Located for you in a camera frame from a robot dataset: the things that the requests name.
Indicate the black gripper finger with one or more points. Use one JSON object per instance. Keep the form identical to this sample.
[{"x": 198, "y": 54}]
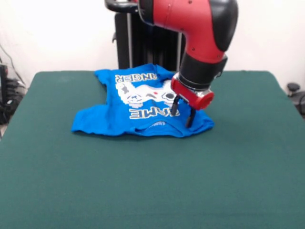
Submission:
[
  {"x": 190, "y": 118},
  {"x": 175, "y": 106}
]

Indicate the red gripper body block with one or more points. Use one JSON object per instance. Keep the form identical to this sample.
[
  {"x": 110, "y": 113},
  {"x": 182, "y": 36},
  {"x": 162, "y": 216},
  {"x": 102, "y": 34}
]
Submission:
[{"x": 190, "y": 95}]

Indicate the blue printed t-shirt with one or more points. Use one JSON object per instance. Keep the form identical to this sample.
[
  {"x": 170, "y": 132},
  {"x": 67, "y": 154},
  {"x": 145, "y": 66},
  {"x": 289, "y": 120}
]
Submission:
[{"x": 100, "y": 119}]

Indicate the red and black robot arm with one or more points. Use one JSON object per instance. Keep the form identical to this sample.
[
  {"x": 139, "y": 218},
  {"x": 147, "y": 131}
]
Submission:
[{"x": 200, "y": 35}]

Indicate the dark green table cloth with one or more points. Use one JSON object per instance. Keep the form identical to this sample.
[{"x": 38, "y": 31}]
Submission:
[{"x": 166, "y": 190}]

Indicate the black chair part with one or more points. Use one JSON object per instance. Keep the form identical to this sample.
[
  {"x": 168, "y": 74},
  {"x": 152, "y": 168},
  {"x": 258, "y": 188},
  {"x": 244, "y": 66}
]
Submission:
[{"x": 295, "y": 93}]

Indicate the black electronics box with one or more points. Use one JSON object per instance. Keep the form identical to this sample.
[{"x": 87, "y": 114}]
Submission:
[{"x": 3, "y": 83}]

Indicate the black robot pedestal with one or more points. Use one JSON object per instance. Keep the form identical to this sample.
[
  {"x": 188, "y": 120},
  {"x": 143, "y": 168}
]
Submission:
[{"x": 124, "y": 43}]

